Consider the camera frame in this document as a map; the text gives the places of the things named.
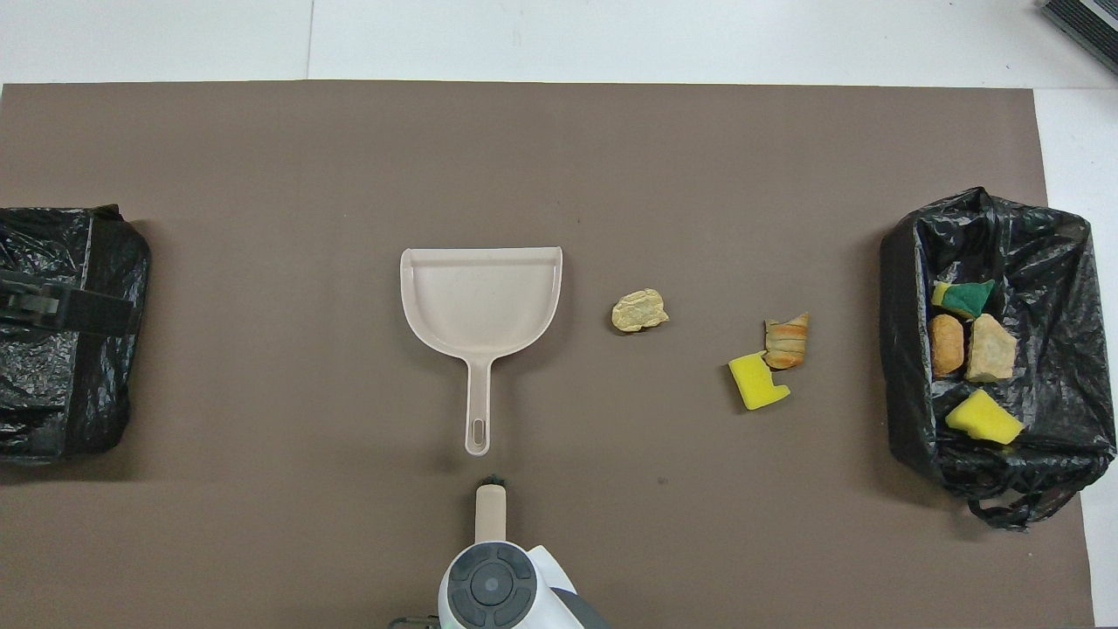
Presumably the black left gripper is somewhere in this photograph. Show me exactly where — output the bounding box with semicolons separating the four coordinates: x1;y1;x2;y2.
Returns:
0;271;134;333

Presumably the beige plastic dustpan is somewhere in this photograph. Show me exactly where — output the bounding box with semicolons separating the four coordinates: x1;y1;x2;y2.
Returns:
400;246;564;457

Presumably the beige brush with black bristles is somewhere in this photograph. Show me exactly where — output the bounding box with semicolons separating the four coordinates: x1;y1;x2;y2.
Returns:
474;474;508;547

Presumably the pale yellow bread chunk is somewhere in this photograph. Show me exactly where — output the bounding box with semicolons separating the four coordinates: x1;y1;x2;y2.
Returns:
611;288;670;334

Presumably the yellow L-shaped sponge piece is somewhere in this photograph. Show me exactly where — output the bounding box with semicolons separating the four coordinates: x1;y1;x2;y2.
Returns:
728;351;791;411

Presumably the striped croissant piece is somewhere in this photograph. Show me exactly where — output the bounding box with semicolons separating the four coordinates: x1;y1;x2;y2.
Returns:
763;312;811;370

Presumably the orange-brown oval bread lump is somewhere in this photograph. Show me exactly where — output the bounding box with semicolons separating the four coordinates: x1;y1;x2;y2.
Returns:
928;314;966;378

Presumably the green and yellow sponge piece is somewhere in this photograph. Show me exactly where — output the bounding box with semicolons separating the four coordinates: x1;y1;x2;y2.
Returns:
931;279;997;320

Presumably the yellow wedge sponge piece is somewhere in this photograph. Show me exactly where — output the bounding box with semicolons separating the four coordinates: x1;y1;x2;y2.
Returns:
944;389;1025;446

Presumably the pale beige bread chunk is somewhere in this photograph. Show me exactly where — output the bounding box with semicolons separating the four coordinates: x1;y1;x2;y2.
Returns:
965;314;1018;384

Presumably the bin with black bag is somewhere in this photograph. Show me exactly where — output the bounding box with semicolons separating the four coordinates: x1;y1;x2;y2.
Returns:
879;186;1118;532
0;204;152;466

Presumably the brown table mat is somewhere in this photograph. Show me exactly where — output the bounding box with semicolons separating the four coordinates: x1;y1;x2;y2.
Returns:
0;80;1097;629

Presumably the dark grey ribbed device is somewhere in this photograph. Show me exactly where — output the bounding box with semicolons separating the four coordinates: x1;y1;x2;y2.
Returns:
1039;0;1118;78

